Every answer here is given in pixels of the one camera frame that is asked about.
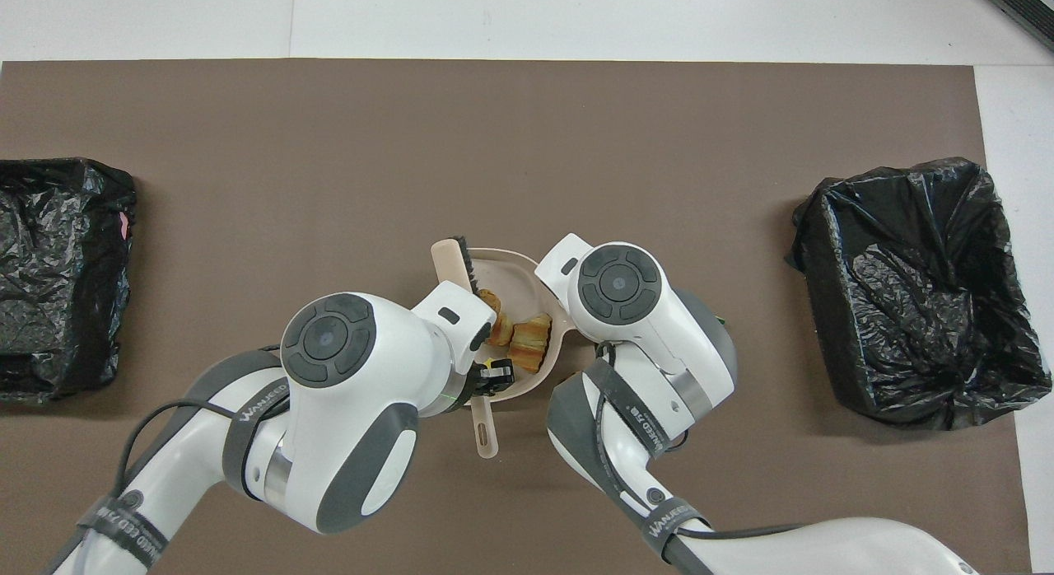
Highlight beige plastic dustpan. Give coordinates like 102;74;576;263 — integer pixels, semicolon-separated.
461;247;573;404

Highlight black bag lined bin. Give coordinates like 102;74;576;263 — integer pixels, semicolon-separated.
785;157;1053;432

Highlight brown table mat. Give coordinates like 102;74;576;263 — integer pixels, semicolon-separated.
0;59;1034;575

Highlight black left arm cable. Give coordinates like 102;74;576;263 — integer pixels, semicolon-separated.
115;344;289;510

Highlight beige hand brush black bristles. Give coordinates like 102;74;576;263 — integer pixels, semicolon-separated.
431;236;500;462

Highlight long striped pastry piece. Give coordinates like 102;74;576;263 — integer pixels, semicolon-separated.
509;313;553;372

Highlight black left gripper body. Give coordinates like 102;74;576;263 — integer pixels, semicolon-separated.
453;361;516;404

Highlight grey ribbed device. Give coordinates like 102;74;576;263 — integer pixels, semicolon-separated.
978;0;1054;53

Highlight black bag bin pink tag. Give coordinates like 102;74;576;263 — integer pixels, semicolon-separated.
0;157;138;404

